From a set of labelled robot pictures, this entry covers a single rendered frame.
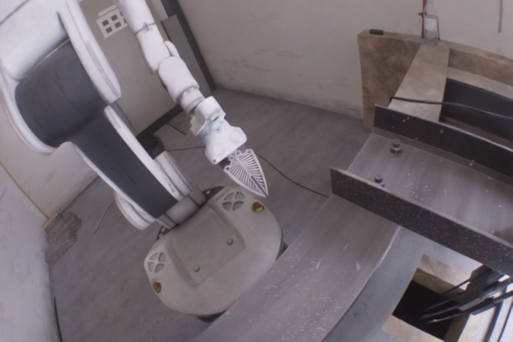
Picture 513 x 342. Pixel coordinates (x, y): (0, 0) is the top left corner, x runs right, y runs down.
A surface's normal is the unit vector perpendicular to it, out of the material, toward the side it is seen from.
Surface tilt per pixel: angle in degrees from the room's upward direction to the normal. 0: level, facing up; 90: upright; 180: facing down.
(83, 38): 69
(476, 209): 0
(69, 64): 64
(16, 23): 105
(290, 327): 0
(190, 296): 34
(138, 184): 99
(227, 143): 54
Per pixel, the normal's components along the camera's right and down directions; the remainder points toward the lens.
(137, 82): 0.67, 0.31
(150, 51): 0.40, 0.19
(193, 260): -0.30, -0.72
